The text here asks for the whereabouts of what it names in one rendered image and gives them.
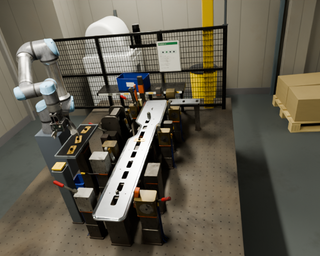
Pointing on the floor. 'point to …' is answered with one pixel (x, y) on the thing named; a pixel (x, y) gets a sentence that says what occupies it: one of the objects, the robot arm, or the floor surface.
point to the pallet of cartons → (304, 100)
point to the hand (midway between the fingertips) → (67, 137)
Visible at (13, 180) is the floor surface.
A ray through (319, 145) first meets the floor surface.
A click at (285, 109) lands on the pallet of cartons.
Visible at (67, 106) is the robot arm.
